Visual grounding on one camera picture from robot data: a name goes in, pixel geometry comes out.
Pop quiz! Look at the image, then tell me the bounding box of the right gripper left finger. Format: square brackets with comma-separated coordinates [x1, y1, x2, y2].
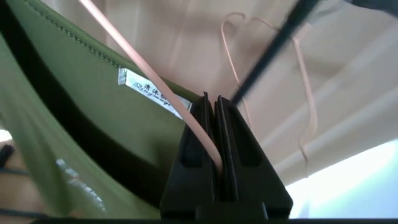
[159, 91, 219, 219]

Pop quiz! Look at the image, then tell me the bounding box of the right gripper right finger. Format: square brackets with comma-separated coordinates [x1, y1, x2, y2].
[213, 95, 294, 219]

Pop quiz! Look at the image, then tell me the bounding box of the green shirt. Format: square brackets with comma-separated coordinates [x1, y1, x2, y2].
[0, 0, 203, 219]

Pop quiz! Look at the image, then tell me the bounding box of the pink clothes hanger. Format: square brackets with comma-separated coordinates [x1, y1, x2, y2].
[78, 0, 224, 172]
[220, 11, 318, 164]

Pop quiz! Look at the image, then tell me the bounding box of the black clothes rack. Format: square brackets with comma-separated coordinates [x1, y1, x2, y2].
[231, 0, 322, 106]

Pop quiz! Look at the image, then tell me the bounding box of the beige curtain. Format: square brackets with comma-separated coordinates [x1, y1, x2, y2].
[40, 0, 398, 187]

